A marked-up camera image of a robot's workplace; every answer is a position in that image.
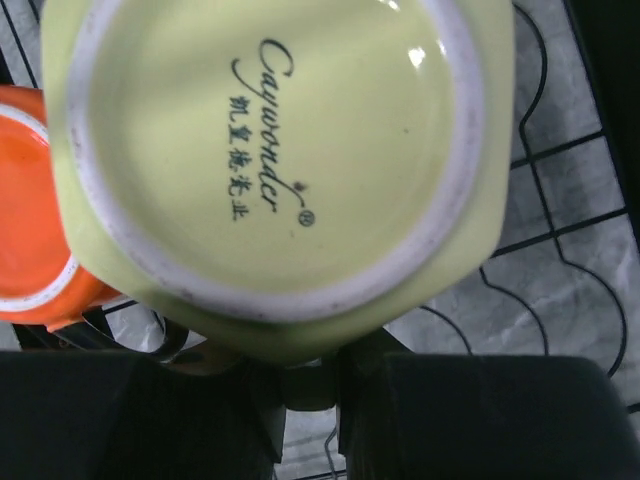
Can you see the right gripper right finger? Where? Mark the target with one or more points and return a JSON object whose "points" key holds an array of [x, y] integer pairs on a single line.
{"points": [[404, 415]]}

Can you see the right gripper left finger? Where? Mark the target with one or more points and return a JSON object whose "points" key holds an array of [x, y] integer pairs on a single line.
{"points": [[115, 415]]}

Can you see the orange mug black handle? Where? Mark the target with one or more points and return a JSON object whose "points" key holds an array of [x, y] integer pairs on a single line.
{"points": [[42, 284]]}

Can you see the yellow faceted mug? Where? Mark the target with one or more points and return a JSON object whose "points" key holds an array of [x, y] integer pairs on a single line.
{"points": [[282, 177]]}

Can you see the black wire dish rack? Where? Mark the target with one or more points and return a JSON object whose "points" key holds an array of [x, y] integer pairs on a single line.
{"points": [[565, 275]]}

